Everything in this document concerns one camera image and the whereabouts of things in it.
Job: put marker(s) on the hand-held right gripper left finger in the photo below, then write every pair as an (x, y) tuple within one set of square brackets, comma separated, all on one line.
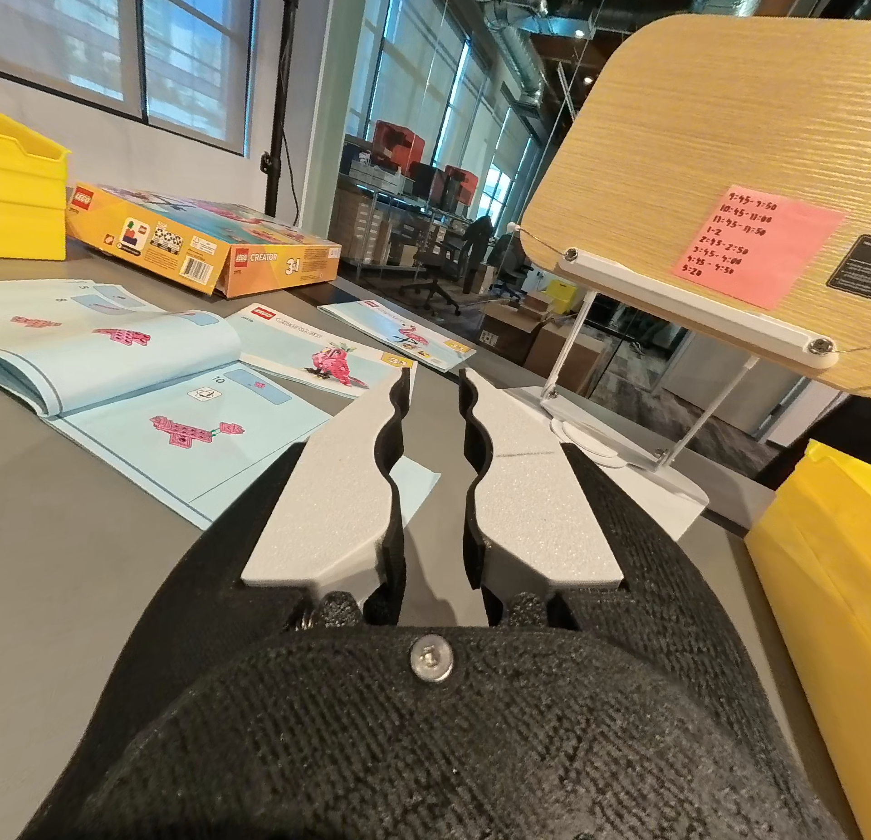
[(326, 513)]

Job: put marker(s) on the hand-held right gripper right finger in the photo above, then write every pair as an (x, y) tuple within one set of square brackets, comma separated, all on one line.
[(544, 513)]

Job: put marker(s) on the yellow plastic bin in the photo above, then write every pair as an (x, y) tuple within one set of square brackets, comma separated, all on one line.
[(816, 615), (27, 200)]

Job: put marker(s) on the cardboard box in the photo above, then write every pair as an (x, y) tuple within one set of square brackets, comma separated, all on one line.
[(565, 357)]

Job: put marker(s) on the flamingo cover instruction booklet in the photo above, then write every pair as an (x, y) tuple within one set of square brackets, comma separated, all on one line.
[(401, 330)]

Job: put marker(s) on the small yellow crate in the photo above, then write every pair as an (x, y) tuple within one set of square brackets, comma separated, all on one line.
[(561, 296)]

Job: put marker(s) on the open instruction booklet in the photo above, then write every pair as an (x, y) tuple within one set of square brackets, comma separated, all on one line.
[(136, 364)]

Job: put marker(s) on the orange toy brick box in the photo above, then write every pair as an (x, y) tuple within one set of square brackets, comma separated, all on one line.
[(204, 241)]

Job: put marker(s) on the pink sticky note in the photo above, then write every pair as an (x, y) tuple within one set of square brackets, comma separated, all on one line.
[(755, 248)]

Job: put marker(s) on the red 3D printer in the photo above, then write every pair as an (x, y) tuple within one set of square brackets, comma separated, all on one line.
[(398, 149), (466, 183)]

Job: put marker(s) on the black tripod stand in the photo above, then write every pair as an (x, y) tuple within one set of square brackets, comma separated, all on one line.
[(282, 105)]

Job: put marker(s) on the wooden book stand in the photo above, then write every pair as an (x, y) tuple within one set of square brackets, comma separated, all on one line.
[(680, 105)]

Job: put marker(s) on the large window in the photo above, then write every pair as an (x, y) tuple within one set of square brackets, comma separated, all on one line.
[(190, 51)]

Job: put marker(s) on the metal ventilation duct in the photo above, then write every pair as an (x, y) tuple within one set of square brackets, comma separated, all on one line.
[(517, 51)]

